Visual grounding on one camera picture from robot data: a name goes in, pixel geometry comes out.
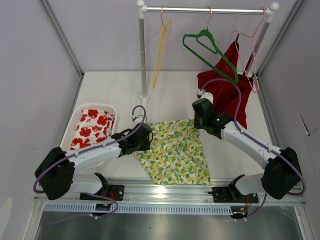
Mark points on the white slotted cable duct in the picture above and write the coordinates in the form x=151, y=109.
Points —
x=126, y=208

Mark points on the red garment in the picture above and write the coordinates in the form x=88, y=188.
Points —
x=225, y=95

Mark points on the aluminium rail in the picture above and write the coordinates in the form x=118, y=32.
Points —
x=143, y=191

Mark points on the red flower print cloth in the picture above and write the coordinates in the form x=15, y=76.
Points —
x=94, y=126

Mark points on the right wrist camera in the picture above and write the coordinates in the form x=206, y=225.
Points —
x=202, y=94

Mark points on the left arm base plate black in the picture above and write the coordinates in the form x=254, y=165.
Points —
x=115, y=191

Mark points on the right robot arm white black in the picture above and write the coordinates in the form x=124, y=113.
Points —
x=281, y=169

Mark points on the yellow plastic hanger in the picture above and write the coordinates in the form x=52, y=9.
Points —
x=161, y=50

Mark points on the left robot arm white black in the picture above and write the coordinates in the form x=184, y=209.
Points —
x=61, y=171

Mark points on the lemon print skirt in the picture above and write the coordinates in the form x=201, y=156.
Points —
x=176, y=155

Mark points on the white plastic basket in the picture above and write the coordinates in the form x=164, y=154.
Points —
x=72, y=120

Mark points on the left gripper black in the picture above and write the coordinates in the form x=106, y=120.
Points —
x=146, y=146

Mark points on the aluminium frame post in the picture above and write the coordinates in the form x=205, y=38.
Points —
x=298, y=4
x=49, y=13

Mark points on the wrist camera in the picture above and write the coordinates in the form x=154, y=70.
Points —
x=202, y=94
x=136, y=118

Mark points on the clothes rack metal white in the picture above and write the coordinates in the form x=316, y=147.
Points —
x=142, y=8

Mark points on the right aluminium frame post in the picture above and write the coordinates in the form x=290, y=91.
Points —
x=298, y=4

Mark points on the left aluminium frame post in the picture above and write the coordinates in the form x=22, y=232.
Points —
x=49, y=13

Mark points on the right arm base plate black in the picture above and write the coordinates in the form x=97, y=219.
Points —
x=223, y=194

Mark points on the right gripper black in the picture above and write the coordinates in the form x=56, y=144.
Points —
x=197, y=124

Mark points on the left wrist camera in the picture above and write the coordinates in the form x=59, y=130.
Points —
x=136, y=118

